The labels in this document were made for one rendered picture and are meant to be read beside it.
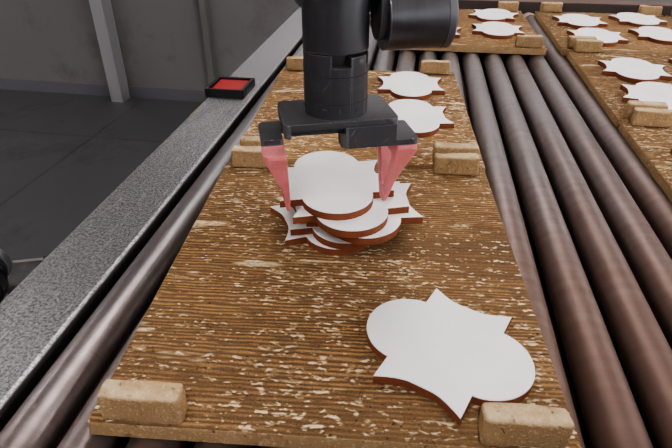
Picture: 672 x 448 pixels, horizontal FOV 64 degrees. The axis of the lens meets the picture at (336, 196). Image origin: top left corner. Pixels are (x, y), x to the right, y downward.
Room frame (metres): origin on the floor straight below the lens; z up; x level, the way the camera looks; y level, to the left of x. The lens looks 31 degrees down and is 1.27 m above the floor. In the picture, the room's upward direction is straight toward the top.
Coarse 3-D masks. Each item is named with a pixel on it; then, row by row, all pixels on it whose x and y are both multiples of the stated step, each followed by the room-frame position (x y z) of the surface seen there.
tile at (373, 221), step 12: (384, 204) 0.47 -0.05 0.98; (396, 204) 0.47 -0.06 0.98; (300, 216) 0.45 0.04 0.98; (312, 216) 0.45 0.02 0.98; (360, 216) 0.45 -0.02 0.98; (372, 216) 0.45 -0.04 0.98; (384, 216) 0.45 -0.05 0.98; (324, 228) 0.43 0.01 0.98; (336, 228) 0.42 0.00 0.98; (348, 228) 0.42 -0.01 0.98; (360, 228) 0.42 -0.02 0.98; (372, 228) 0.43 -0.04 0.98
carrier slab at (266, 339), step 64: (256, 192) 0.57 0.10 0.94; (448, 192) 0.57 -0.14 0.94; (192, 256) 0.44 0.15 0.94; (256, 256) 0.44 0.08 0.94; (320, 256) 0.44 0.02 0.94; (384, 256) 0.44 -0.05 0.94; (448, 256) 0.44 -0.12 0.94; (512, 256) 0.44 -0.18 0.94; (192, 320) 0.35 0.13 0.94; (256, 320) 0.35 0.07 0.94; (320, 320) 0.35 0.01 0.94; (512, 320) 0.35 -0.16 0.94; (192, 384) 0.28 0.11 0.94; (256, 384) 0.28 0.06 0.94; (320, 384) 0.28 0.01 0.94; (384, 384) 0.28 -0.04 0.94
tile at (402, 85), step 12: (396, 72) 1.02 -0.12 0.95; (408, 72) 1.02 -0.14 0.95; (384, 84) 0.95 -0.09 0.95; (396, 84) 0.95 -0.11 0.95; (408, 84) 0.95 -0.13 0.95; (420, 84) 0.95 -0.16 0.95; (432, 84) 0.95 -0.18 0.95; (396, 96) 0.90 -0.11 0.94; (408, 96) 0.89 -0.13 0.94; (420, 96) 0.89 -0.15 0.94
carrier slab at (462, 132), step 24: (288, 72) 1.05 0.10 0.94; (384, 72) 1.05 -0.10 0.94; (288, 96) 0.91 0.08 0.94; (384, 96) 0.91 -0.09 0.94; (432, 96) 0.91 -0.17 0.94; (456, 96) 0.91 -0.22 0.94; (264, 120) 0.80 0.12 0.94; (456, 120) 0.80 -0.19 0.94; (288, 144) 0.71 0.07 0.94; (312, 144) 0.71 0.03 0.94; (336, 144) 0.71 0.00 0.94; (432, 144) 0.71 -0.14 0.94; (480, 168) 0.64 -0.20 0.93
